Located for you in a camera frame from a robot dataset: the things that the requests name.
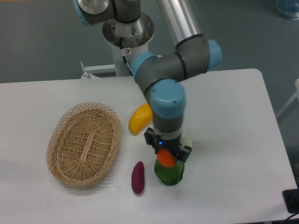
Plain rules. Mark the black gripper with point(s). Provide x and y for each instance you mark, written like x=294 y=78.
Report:
x=173 y=146

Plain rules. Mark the orange fruit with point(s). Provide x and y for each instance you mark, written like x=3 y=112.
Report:
x=165 y=158

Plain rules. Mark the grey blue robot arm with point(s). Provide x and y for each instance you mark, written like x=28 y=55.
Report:
x=159 y=78

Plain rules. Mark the oval wicker basket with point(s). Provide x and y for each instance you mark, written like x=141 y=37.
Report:
x=84 y=144

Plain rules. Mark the green bok choy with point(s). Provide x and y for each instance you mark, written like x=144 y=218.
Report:
x=173 y=175

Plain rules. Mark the yellow mango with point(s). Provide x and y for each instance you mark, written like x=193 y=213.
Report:
x=140 y=119

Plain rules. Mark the purple sweet potato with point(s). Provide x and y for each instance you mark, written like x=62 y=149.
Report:
x=137 y=178

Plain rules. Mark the black device at edge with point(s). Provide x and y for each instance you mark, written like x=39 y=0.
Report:
x=291 y=198

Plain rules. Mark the blue bag in background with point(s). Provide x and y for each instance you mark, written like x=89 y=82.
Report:
x=289 y=9

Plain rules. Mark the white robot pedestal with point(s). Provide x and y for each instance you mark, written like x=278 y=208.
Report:
x=130 y=58

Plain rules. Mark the white frame at right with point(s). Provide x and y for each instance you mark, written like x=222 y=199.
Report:
x=289 y=105

